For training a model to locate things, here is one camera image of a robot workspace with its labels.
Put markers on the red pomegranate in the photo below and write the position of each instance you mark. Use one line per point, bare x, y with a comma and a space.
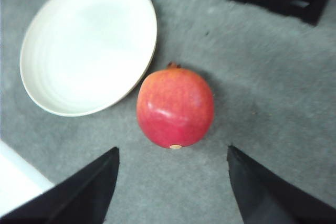
175, 106

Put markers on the white plate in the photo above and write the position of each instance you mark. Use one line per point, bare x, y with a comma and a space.
79, 56

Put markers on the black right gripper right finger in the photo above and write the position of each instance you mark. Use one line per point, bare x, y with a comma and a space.
265, 198

